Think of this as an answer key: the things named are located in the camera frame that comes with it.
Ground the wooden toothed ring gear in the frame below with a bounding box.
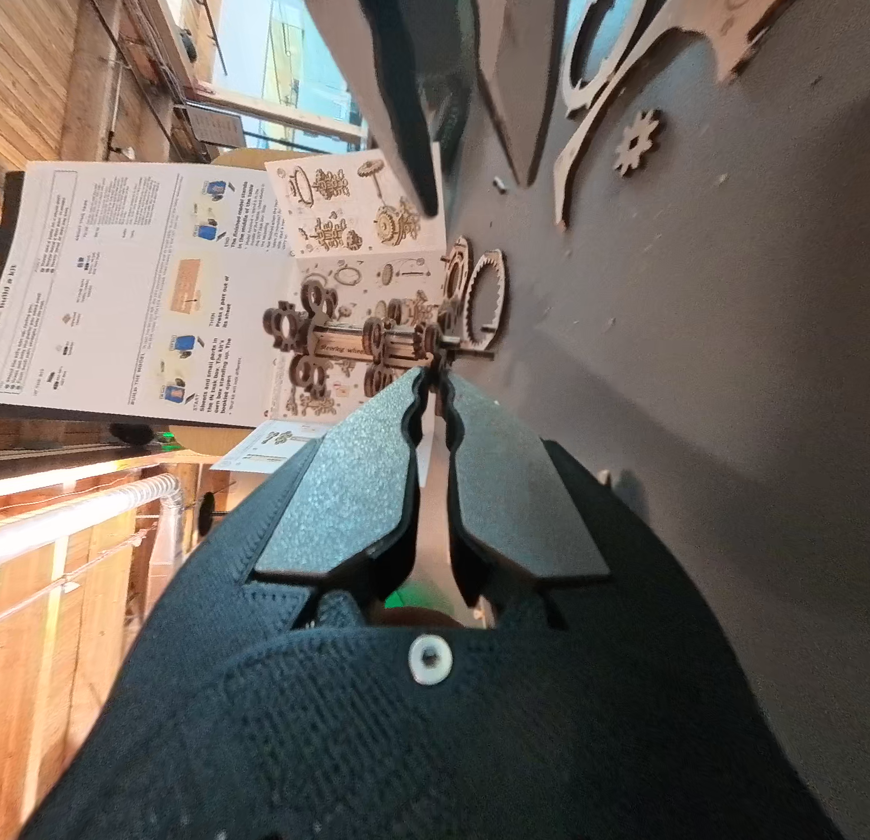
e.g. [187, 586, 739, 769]
[465, 248, 509, 351]

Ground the small wooden cog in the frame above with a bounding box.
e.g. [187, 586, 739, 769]
[614, 109, 662, 176]

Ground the silver duct pipe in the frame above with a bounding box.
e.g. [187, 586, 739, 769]
[0, 473, 184, 563]

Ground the wooden steering wheel assembly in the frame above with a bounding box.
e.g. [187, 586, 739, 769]
[261, 276, 497, 402]

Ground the laser-cut plywood sheet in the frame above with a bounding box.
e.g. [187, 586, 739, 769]
[552, 0, 827, 232]

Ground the white text instruction sheet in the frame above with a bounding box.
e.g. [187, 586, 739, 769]
[0, 160, 301, 424]

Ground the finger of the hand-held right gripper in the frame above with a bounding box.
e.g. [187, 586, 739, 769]
[465, 0, 580, 189]
[285, 0, 474, 217]

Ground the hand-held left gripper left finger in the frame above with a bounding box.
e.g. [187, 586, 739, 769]
[253, 366, 437, 603]

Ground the wooden ring holder part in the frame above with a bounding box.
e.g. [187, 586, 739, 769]
[440, 235, 473, 327]

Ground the bright light strip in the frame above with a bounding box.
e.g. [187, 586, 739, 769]
[0, 456, 172, 499]

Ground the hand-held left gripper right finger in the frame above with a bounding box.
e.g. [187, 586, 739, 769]
[438, 371, 610, 606]

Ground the flat notched wooden ring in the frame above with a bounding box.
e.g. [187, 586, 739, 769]
[561, 0, 672, 118]

